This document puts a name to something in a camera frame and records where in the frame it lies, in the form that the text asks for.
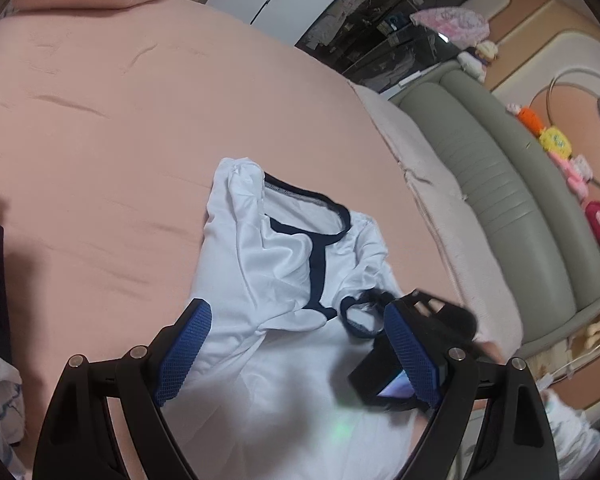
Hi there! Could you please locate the white navy-trimmed shirt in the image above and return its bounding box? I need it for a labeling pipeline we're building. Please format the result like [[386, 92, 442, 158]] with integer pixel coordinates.
[[162, 158, 417, 479]]

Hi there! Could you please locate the white blue print garment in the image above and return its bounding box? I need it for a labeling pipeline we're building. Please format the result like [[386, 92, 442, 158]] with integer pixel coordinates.
[[0, 358, 27, 479]]

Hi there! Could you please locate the beige waffle pillow cover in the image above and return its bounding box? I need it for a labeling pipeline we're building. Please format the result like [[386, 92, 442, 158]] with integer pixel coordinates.
[[351, 84, 522, 359]]

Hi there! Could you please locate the grey leather headboard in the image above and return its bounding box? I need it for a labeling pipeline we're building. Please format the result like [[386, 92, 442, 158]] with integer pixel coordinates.
[[391, 62, 600, 358]]

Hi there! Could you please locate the pink rabbit plush toy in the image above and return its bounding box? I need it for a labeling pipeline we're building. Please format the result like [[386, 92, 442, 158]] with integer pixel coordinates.
[[547, 152, 594, 204]]

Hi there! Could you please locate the yellow sponge plush toy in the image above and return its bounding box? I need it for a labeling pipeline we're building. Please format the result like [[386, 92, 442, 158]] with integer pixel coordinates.
[[538, 126, 572, 159]]

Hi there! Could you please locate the orange plush toy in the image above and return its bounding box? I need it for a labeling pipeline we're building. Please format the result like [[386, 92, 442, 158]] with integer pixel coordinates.
[[506, 103, 546, 138]]

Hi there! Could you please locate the white plush on headboard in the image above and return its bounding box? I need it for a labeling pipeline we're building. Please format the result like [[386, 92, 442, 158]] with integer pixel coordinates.
[[456, 40, 500, 84]]

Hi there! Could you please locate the pink bed sheet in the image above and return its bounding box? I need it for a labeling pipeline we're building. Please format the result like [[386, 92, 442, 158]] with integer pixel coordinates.
[[0, 0, 456, 466]]

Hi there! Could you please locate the dark glass wardrobe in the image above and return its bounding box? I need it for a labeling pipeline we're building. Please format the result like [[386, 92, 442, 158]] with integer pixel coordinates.
[[296, 0, 467, 93]]

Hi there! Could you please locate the white charging cable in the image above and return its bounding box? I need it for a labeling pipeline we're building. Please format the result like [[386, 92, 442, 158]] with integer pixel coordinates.
[[534, 343, 600, 380]]

